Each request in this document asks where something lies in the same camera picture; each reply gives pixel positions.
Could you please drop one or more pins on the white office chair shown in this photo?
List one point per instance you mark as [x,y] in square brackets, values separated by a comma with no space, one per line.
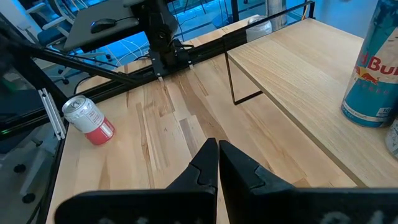
[49,15]

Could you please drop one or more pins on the silver metal bracket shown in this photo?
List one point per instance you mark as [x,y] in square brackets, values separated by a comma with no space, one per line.
[53,115]

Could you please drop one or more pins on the grey side table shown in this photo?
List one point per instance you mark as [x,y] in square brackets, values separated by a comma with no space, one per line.
[102,9]

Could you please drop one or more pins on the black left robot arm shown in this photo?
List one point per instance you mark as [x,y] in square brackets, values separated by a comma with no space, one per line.
[160,34]

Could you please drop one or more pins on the black computer mouse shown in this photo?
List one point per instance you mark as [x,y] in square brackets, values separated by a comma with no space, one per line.
[102,25]

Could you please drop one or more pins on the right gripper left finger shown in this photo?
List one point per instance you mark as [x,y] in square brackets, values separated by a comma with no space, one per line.
[140,208]

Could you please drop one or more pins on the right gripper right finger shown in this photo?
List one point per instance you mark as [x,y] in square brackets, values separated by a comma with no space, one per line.
[311,207]

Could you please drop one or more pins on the black diagonal beam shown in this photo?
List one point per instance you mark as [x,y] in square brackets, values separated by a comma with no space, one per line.
[77,65]

